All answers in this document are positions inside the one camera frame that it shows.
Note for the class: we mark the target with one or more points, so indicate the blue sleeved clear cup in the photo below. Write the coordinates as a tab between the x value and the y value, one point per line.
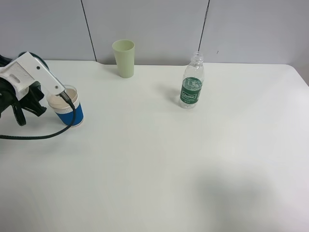
63	109

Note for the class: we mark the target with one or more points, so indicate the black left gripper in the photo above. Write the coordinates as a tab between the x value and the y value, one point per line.
31	101

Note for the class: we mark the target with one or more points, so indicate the clear green label water bottle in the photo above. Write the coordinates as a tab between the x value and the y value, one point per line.
192	83

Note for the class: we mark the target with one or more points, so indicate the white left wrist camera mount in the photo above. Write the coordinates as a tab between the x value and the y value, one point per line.
25	70

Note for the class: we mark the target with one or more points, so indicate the pale green tall cup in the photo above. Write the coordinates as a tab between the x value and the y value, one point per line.
124	53

